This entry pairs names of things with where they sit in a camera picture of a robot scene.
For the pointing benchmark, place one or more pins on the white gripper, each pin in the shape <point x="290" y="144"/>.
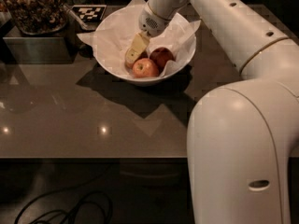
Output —
<point x="151" y="22"/>

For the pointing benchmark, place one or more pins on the yellow-green apple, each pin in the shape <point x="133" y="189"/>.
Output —
<point x="143" y="55"/>

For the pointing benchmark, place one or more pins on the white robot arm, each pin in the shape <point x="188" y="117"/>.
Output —
<point x="240" y="136"/>

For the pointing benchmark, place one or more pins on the dark red apple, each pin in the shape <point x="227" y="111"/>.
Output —
<point x="161" y="56"/>

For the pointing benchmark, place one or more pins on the orange-red front apple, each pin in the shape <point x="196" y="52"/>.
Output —
<point x="145" y="67"/>

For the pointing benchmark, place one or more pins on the white bowl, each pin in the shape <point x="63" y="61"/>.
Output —
<point x="146" y="80"/>

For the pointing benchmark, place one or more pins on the white paper liner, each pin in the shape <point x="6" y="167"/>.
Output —
<point x="115" y="34"/>

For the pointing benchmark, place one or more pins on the black white marker card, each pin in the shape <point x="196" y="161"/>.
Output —
<point x="90" y="13"/>

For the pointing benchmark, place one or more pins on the metal box stand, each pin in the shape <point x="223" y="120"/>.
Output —
<point x="56" y="48"/>

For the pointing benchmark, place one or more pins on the glass jar of nuts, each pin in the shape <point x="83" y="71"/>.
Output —
<point x="37" y="17"/>

